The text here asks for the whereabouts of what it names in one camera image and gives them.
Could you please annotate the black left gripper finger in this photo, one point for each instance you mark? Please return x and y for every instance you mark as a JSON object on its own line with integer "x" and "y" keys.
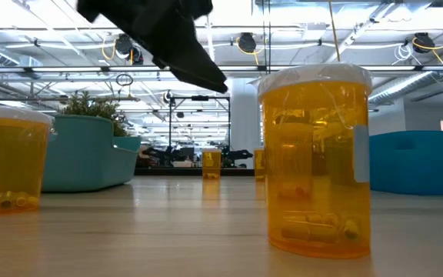
{"x": 190, "y": 65}

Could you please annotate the small amber pill bottle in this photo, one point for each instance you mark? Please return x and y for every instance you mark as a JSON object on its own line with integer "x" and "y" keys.
{"x": 211, "y": 163}
{"x": 258, "y": 163}

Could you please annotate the white ball bottom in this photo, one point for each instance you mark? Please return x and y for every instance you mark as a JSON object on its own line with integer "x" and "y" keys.
{"x": 340, "y": 115}

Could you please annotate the large amber pill bottle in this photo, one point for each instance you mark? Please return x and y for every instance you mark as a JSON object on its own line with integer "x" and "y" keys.
{"x": 14, "y": 161}

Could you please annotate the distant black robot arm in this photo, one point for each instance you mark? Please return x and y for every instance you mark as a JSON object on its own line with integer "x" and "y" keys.
{"x": 167, "y": 154}
{"x": 238, "y": 155}

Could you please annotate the teal plastic bin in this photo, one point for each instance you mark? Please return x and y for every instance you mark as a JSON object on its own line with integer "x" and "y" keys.
{"x": 87, "y": 161}

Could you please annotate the blue plastic bin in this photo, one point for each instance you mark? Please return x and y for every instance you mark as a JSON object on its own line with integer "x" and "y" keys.
{"x": 417, "y": 165}

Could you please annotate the black rig light bar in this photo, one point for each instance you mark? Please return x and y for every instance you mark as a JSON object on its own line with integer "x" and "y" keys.
{"x": 262, "y": 68}

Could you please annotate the white building pillar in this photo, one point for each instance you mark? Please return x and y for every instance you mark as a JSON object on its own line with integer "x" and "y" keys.
{"x": 244, "y": 123}

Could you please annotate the small green potted plant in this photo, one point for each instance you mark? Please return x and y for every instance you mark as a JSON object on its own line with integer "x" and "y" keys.
{"x": 90, "y": 105}

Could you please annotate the distant black rig frame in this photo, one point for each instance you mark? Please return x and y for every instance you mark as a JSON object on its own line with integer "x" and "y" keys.
{"x": 200, "y": 98}

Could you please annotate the silver ceiling duct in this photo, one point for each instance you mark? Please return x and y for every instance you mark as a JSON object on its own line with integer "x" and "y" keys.
{"x": 410, "y": 86}

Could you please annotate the black aluminium table frame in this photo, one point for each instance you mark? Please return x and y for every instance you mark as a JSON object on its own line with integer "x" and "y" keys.
{"x": 190, "y": 172}

